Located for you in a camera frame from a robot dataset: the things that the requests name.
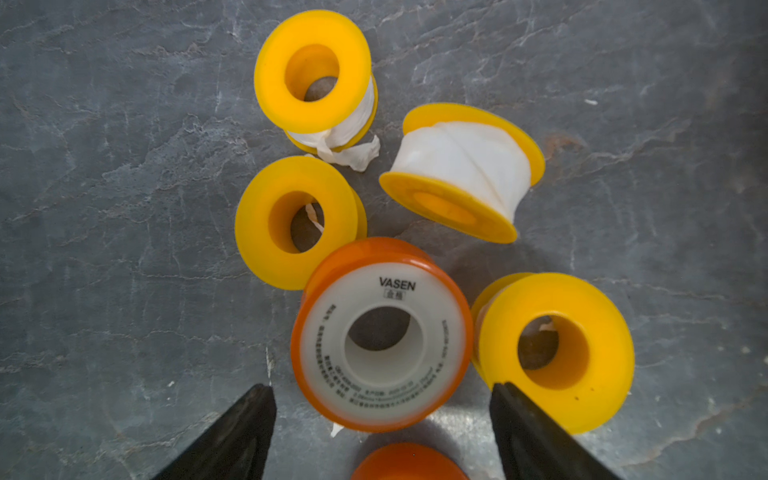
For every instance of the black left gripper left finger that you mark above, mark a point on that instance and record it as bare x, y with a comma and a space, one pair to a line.
235, 446

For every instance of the orange sealing tape roll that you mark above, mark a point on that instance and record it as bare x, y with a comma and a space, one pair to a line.
408, 461
382, 338

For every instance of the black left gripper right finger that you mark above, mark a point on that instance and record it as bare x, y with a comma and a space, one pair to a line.
532, 445

